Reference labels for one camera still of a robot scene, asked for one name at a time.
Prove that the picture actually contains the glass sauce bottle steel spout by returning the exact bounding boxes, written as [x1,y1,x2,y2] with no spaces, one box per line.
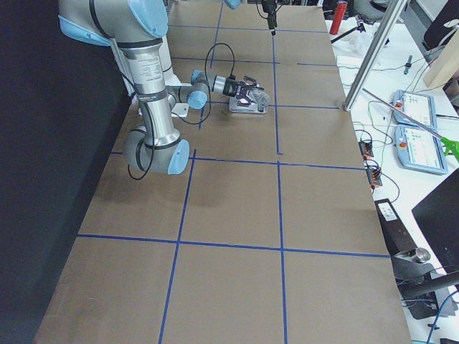
[248,88,270,113]

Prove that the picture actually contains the upper teach pendant tablet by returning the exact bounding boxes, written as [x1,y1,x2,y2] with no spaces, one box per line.
[392,90,437,130]

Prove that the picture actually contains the orange black connector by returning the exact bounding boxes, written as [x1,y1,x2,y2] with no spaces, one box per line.
[359,140,374,160]
[366,166,382,189]

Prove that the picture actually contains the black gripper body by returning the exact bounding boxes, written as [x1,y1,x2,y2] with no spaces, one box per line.
[224,79,247,99]
[260,0,278,18]

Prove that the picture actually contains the teach pendant tablet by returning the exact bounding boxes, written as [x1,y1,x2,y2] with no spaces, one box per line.
[392,90,437,130]
[394,125,448,175]

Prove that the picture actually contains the upper orange black connector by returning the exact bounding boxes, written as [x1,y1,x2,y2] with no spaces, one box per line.
[359,140,374,160]

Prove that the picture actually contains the aluminium frame post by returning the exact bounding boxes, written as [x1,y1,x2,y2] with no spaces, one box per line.
[343,0,407,111]

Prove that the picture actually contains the red cylinder can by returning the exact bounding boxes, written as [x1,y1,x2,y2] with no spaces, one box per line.
[329,0,348,35]

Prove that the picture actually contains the silver digital kitchen scale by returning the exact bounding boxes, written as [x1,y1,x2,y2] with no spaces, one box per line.
[229,95,270,115]

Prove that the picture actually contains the lower teach pendant tablet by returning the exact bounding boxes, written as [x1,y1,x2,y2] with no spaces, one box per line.
[394,125,448,175]

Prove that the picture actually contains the black monitor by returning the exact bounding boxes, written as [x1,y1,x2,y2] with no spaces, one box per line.
[412,169,458,269]

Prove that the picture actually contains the white pedestal column base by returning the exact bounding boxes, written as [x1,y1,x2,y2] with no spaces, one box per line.
[136,14,194,118]

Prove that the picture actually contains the green tipped metal rod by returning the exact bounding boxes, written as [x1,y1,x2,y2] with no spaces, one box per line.
[362,88,459,160]

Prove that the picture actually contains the black box white label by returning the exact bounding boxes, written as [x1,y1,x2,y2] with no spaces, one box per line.
[374,199,417,256]

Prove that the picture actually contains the lower orange black connector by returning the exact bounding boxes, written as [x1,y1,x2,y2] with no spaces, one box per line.
[366,166,382,189]

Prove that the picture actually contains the wooden board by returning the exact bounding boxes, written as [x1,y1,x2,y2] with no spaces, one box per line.
[424,19,458,88]

